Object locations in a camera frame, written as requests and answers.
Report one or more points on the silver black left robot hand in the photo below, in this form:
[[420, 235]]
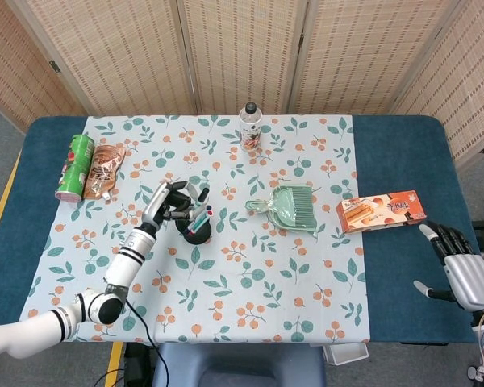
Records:
[[158, 199]]

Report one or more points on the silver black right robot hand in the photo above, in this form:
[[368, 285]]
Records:
[[468, 274]]

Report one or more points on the black-capped white marker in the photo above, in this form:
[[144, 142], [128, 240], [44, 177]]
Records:
[[204, 195]]

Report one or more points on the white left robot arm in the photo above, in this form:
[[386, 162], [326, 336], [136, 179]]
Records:
[[125, 262]]

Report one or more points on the red-capped marker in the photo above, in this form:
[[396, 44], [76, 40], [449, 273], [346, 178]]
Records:
[[197, 221]]

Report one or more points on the black mesh pen holder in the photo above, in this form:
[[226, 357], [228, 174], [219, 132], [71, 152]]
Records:
[[198, 238]]

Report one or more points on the brown snack pouch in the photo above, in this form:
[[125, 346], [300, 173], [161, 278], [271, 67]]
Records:
[[103, 171]]

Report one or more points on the green cylindrical snack can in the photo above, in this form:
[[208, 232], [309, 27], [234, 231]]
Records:
[[73, 169]]

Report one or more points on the floral leaf and fruit tablecloth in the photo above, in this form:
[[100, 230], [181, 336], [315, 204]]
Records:
[[242, 262]]

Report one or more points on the orange biscuit box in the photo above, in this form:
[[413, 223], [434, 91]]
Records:
[[379, 211]]

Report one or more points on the clear bottle with black cap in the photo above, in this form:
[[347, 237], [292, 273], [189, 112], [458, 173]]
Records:
[[251, 129]]

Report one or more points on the green dustpan and brush set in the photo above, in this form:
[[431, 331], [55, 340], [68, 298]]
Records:
[[292, 209]]

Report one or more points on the white plastic box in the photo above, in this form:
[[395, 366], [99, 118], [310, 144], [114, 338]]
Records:
[[347, 354]]

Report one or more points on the woven bamboo folding screen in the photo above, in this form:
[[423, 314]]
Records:
[[242, 48]]

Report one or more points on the blue-grey chair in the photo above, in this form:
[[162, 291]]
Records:
[[238, 367]]

